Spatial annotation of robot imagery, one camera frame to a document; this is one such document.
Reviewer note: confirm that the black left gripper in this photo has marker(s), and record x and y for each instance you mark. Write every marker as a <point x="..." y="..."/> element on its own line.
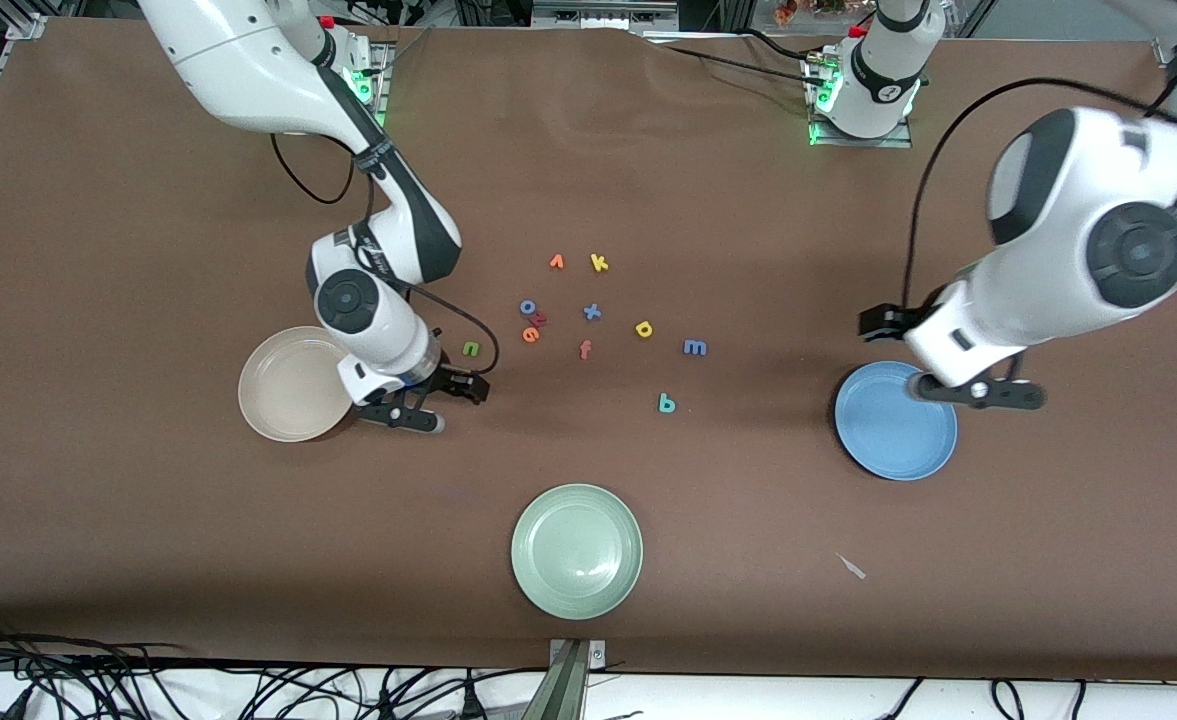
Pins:
<point x="883" y="321"/>

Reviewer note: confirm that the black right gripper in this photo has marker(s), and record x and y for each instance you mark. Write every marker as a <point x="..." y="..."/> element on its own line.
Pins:
<point x="445" y="379"/>

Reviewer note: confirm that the blue foam letter m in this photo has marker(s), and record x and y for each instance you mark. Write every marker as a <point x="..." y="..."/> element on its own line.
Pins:
<point x="695" y="342"/>

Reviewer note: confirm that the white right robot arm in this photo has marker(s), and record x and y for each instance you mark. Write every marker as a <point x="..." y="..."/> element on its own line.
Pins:
<point x="248" y="70"/>

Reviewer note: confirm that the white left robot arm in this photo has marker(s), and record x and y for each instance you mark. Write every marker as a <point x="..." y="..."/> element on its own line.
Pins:
<point x="1078" y="160"/>

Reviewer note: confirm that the blue round plate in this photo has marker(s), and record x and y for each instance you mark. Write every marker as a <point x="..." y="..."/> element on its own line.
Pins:
<point x="898" y="440"/>

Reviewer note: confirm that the yellow foam letter k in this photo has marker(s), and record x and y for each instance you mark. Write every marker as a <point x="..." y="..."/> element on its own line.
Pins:
<point x="599" y="263"/>

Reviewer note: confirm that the beige round plate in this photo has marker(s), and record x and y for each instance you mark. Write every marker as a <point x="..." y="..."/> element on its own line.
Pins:
<point x="288" y="385"/>

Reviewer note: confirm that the pale green round plate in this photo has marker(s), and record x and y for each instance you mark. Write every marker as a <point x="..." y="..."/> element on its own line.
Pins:
<point x="576" y="551"/>

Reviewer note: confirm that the small white paper scrap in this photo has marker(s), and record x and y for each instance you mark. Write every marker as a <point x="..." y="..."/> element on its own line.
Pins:
<point x="852" y="567"/>

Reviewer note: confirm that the small orange object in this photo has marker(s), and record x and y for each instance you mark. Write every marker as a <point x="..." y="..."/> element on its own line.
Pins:
<point x="786" y="10"/>

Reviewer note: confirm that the brown table cover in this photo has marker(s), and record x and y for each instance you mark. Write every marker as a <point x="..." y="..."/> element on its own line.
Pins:
<point x="148" y="520"/>

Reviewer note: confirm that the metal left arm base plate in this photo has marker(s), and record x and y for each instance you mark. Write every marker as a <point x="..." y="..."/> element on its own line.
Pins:
<point x="898" y="140"/>

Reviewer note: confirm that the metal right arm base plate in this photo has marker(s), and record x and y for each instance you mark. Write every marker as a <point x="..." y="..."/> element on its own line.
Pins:
<point x="382" y="100"/>

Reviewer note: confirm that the metal camera pole bracket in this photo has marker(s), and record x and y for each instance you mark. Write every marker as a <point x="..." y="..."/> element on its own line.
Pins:
<point x="570" y="680"/>

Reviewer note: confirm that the grey metal frame rail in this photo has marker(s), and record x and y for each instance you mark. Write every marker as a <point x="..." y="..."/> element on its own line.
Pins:
<point x="603" y="15"/>

